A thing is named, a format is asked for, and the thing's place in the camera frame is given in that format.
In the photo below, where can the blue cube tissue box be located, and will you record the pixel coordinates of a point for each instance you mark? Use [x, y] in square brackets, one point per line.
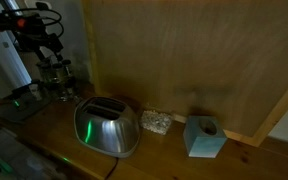
[203, 136]

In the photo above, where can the white speckled sponge block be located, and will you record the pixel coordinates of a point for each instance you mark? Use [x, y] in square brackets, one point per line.
[156, 122]

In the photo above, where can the black lidded spice jar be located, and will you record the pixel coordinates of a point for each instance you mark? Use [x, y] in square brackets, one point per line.
[67, 65]
[58, 71]
[45, 71]

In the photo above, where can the black kitchen scale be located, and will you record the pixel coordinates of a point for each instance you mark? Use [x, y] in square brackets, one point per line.
[22, 104]

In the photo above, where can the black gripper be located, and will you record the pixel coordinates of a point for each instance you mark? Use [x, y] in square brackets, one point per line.
[34, 35]

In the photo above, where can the silver two-slot toaster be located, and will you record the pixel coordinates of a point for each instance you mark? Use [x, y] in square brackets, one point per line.
[107, 125]

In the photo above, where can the large wooden board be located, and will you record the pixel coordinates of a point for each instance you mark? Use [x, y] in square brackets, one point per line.
[226, 58]

